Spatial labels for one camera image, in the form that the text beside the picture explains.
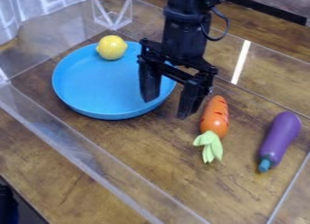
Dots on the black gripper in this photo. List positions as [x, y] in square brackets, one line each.
[177, 58]

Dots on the orange toy carrot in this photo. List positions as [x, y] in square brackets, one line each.
[214, 125]

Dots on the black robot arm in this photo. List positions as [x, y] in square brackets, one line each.
[190, 1]

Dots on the blue round tray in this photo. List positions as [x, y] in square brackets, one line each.
[101, 88]

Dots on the yellow toy lemon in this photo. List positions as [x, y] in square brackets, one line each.
[111, 47]

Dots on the purple toy eggplant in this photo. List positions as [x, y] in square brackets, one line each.
[284, 131]

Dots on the white curtain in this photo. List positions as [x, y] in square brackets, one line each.
[16, 11]

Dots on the clear acrylic enclosure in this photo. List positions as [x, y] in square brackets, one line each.
[134, 172]

